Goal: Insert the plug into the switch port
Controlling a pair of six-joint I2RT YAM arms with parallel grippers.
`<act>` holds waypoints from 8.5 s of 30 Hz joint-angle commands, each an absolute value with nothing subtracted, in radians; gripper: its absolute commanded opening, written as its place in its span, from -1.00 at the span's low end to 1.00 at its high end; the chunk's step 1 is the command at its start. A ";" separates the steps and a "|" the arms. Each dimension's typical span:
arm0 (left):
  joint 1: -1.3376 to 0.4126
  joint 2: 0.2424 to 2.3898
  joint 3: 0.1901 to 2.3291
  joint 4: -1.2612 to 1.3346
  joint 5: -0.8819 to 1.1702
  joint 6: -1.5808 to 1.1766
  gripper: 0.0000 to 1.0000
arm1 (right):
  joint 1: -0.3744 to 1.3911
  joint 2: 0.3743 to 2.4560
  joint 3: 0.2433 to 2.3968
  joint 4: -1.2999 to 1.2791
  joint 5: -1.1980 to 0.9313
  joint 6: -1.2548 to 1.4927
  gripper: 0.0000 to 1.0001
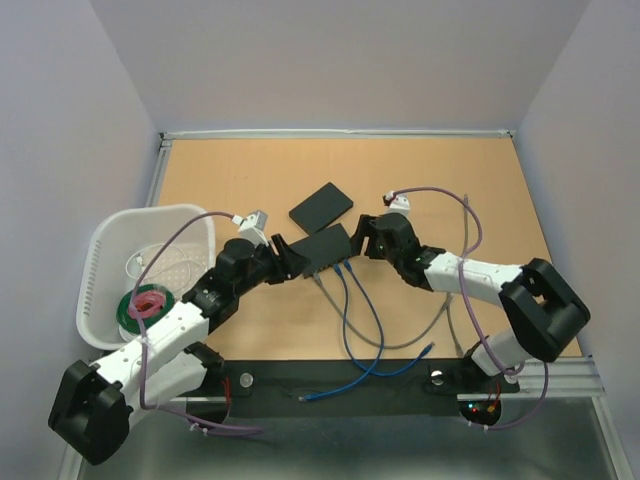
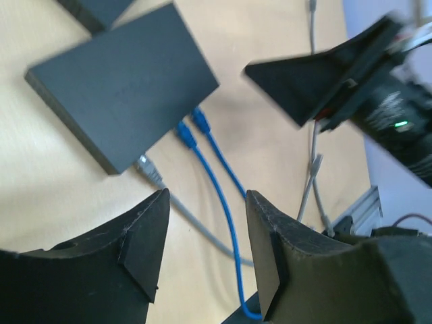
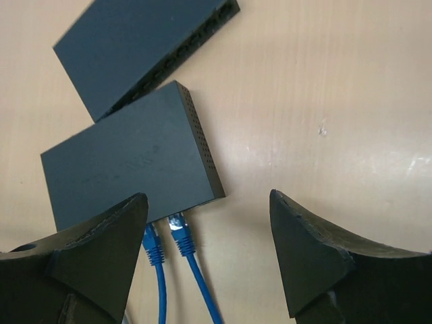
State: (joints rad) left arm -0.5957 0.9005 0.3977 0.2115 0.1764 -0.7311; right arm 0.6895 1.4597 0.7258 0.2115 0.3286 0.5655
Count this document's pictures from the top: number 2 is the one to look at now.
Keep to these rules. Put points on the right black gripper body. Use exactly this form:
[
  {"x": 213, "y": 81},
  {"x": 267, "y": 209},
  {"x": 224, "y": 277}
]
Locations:
[{"x": 385, "y": 103}]

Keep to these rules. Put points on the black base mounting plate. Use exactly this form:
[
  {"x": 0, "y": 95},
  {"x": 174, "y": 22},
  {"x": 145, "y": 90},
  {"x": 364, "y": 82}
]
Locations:
[{"x": 361, "y": 221}]

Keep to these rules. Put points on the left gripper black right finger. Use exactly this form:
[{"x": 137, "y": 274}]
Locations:
[{"x": 303, "y": 276}]

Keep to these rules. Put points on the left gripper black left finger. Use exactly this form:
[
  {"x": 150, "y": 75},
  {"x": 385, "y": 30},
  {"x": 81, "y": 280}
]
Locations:
[{"x": 107, "y": 275}]

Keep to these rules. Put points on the black network switch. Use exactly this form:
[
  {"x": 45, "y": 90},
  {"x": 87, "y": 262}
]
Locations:
[
  {"x": 95, "y": 15},
  {"x": 123, "y": 90}
]

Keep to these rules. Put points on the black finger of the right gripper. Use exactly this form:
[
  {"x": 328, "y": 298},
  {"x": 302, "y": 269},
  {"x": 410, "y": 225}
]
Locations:
[{"x": 305, "y": 85}]

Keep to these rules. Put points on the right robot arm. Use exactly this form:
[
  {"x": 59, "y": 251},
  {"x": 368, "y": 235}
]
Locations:
[{"x": 413, "y": 151}]

